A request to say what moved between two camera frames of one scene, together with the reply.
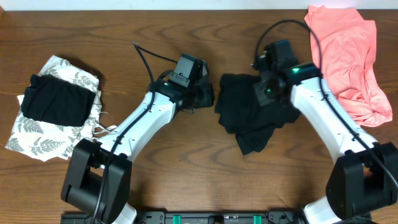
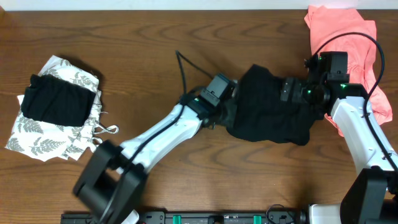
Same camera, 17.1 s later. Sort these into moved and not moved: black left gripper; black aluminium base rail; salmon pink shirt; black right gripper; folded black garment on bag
Moved: black left gripper; black right gripper
Not moved: salmon pink shirt; black aluminium base rail; folded black garment on bag
